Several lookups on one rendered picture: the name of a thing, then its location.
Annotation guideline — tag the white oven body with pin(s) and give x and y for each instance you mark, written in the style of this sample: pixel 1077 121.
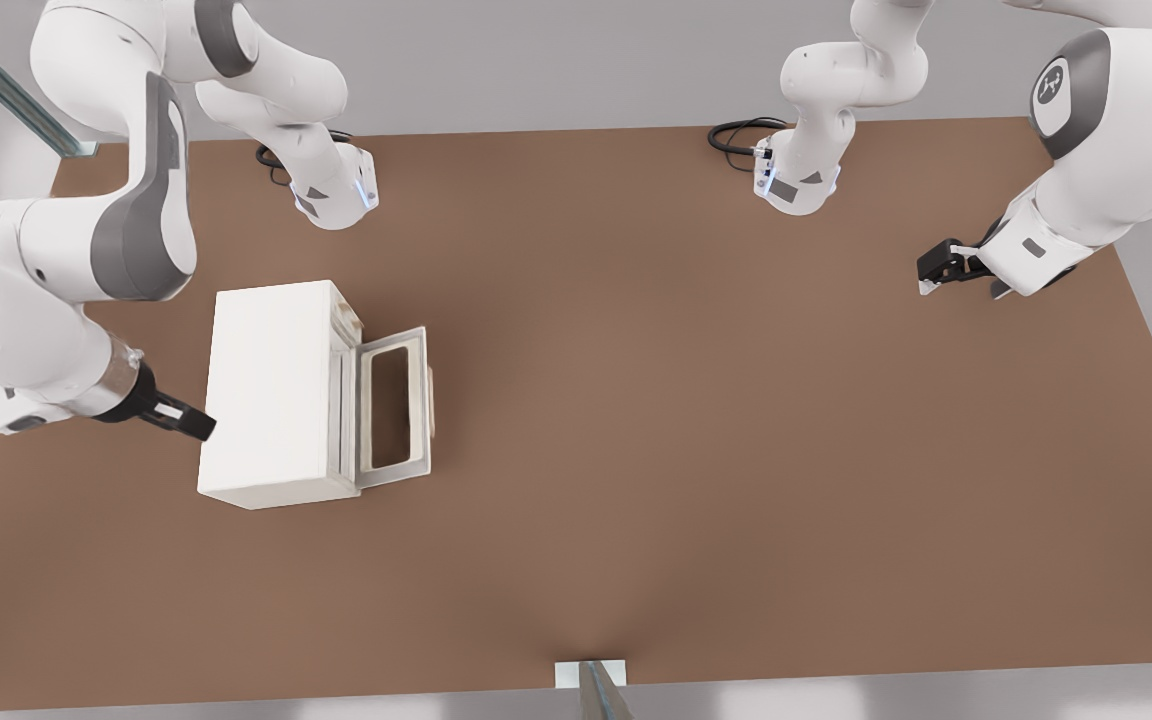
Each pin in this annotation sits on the white oven body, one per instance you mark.
pixel 271 395

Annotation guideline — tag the white oven door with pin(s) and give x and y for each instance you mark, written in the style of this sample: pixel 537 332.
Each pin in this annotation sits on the white oven door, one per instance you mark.
pixel 368 410

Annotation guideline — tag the silver frame post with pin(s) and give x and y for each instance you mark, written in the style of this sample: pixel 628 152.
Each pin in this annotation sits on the silver frame post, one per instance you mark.
pixel 6 90
pixel 596 690

